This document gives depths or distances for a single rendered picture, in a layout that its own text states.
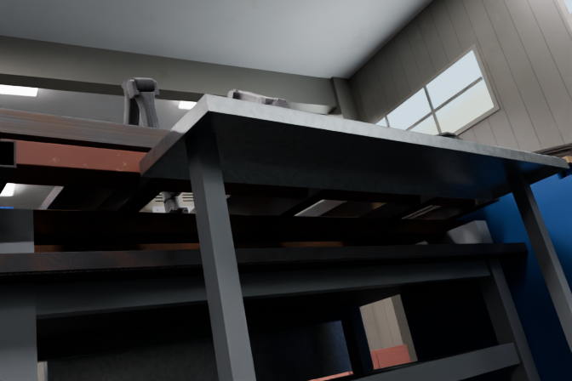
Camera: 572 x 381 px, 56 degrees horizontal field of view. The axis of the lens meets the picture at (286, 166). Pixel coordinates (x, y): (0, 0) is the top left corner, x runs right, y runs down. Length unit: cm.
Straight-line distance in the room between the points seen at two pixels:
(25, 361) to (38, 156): 35
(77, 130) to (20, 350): 41
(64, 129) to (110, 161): 10
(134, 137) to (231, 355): 51
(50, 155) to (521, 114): 472
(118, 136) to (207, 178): 28
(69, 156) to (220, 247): 36
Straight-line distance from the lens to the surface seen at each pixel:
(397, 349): 584
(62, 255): 96
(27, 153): 107
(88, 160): 109
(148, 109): 214
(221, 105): 86
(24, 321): 98
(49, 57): 577
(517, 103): 542
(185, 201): 246
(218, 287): 87
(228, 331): 86
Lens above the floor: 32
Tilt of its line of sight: 21 degrees up
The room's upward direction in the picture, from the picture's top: 12 degrees counter-clockwise
